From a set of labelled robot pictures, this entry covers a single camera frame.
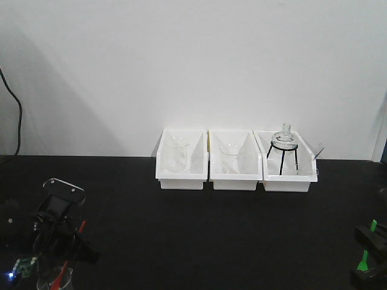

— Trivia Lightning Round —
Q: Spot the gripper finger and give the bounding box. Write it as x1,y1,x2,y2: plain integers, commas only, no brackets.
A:
354,224,386,264
350,262,386,287
72,233,100,263

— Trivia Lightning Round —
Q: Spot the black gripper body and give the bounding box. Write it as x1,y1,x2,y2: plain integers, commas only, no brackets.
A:
1,178,86,260

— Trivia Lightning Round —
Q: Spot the red plastic spoon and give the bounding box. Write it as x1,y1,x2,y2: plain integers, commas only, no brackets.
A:
50,221,87,290

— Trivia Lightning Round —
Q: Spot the green circuit board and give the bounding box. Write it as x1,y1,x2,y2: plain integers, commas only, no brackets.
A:
9,256,37,279

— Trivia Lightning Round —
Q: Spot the front glass beaker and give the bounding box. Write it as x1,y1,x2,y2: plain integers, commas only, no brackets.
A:
36,267,74,290

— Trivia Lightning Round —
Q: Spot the right white plastic bin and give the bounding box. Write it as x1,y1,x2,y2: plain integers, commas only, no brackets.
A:
253,130,317,192

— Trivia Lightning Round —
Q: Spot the white plastic bin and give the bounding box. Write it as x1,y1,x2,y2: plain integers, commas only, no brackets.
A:
209,130,263,191
253,130,317,192
155,129,209,190

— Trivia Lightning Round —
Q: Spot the black metal tripod stand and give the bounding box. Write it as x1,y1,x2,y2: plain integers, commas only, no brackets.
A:
266,141,299,175

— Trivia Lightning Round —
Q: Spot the left white plastic bin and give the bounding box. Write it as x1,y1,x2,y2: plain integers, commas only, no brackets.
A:
155,129,209,190

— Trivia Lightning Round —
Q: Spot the round glass flask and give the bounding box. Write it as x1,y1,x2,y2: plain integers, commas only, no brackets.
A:
272,123,298,150

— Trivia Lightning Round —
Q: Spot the glass beaker in left bin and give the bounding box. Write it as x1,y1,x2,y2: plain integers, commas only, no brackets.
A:
166,137,189,173

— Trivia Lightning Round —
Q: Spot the glass beaker in bin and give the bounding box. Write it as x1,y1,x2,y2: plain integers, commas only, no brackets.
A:
219,143,244,174
166,137,189,173

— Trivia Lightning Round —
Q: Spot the middle white plastic bin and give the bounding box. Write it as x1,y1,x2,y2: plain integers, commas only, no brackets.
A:
209,130,263,191

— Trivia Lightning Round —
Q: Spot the glass beaker in middle bin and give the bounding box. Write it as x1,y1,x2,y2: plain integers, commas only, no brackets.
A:
219,143,244,174

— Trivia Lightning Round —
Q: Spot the black wall cable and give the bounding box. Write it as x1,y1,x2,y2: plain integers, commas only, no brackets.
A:
0,66,24,158

